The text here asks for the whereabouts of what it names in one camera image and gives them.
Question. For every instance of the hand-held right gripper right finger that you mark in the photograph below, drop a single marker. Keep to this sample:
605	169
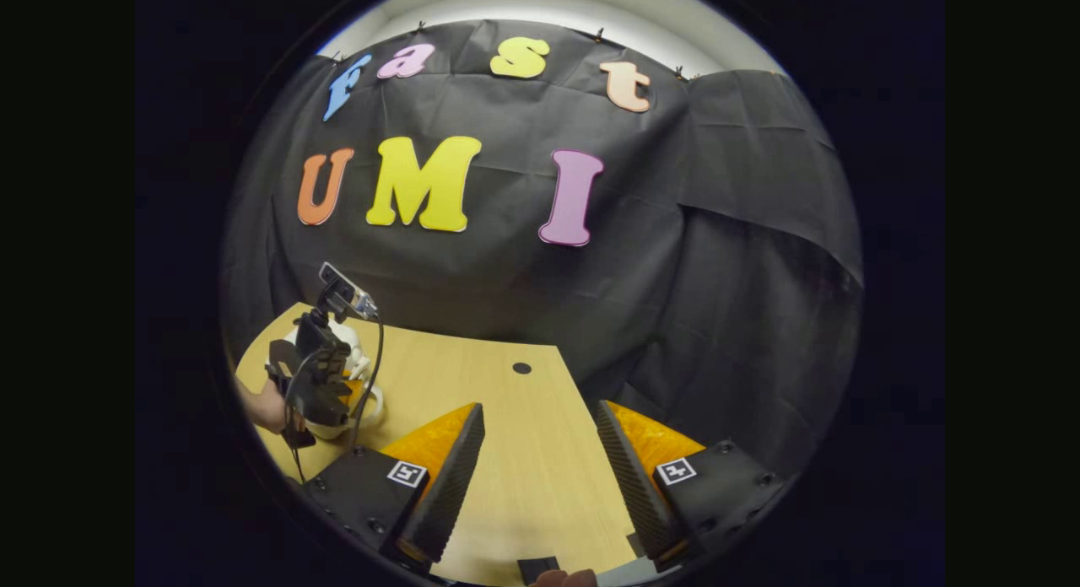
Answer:
633	486

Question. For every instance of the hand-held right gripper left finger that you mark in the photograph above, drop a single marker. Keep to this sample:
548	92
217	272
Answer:
451	486

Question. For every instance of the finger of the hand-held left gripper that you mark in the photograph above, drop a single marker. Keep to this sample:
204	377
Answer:
354	393

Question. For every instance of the white suitcase with grey lining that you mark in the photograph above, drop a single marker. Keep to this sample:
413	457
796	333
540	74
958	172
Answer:
354	351

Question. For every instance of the black backdrop cloth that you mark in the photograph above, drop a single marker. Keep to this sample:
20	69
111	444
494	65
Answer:
591	300

